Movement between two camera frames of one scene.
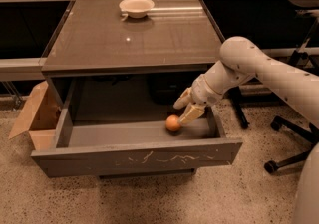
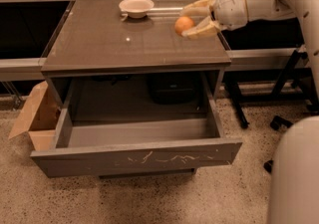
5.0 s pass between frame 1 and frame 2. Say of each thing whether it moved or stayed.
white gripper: moved
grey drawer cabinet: stayed
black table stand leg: stayed
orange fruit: moved
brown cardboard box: stayed
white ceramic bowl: stayed
